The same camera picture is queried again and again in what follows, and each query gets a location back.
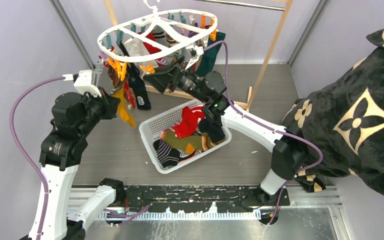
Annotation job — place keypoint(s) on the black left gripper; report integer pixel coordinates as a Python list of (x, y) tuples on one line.
[(110, 103)]

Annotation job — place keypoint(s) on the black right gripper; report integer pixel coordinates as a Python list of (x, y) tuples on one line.
[(163, 76)]

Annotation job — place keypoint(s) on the orange clip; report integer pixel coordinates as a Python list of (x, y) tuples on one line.
[(148, 69), (114, 64), (121, 68)]

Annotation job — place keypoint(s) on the mustard yellow brown-cuffed sock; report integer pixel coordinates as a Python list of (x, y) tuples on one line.
[(122, 110)]

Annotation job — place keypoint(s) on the brown sock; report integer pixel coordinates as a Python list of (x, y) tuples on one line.
[(113, 75)]

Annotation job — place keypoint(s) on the red penguin sock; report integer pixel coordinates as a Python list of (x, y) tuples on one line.
[(189, 121)]

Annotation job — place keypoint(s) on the white oval clip hanger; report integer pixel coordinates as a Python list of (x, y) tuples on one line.
[(114, 41)]

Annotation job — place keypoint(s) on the red snowflake sock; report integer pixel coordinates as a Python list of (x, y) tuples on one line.
[(129, 96)]

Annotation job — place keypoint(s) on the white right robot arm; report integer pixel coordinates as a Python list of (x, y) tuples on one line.
[(288, 150)]

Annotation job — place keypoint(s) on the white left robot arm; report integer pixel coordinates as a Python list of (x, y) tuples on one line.
[(74, 117)]

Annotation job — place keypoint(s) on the navy blue patterned sock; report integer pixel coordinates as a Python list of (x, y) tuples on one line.
[(139, 89)]

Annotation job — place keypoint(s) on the red white sock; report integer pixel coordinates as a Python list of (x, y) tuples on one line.
[(136, 48)]

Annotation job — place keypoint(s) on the dark green sock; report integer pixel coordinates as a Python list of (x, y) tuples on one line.
[(209, 58)]

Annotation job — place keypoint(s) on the white plastic basket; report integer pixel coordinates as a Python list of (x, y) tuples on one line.
[(152, 129)]

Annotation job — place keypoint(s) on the olive green sock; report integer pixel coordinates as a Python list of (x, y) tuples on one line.
[(188, 144)]

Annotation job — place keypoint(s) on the black white striped sock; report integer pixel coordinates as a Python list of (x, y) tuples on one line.
[(168, 156)]

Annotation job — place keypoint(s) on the metal rack rod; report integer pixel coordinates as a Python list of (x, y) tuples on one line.
[(243, 4)]

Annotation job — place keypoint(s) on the black floral plush blanket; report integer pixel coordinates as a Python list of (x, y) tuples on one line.
[(345, 120)]

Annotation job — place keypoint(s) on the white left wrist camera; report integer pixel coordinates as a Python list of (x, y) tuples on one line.
[(85, 82)]

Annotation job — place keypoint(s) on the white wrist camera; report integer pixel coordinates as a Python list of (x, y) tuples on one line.
[(195, 52), (85, 82)]

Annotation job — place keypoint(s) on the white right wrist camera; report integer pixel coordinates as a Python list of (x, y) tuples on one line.
[(195, 52)]

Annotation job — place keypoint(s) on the wooden drying rack frame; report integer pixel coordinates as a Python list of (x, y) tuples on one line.
[(166, 24)]

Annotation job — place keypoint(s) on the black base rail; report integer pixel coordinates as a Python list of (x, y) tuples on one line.
[(197, 202)]

